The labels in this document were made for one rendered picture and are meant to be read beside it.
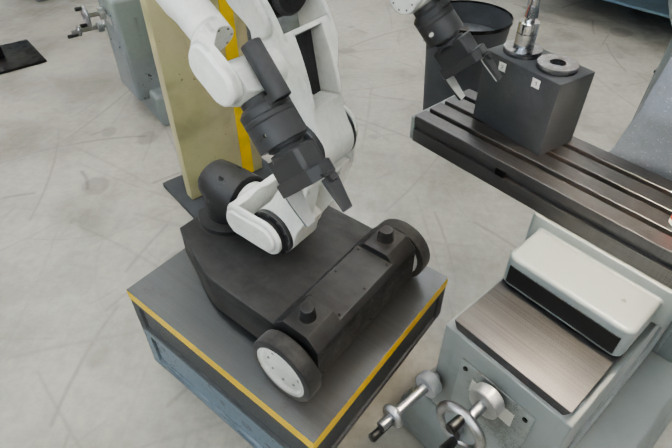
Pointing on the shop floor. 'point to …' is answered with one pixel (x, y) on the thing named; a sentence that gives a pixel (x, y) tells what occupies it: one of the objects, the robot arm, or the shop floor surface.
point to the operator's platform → (236, 388)
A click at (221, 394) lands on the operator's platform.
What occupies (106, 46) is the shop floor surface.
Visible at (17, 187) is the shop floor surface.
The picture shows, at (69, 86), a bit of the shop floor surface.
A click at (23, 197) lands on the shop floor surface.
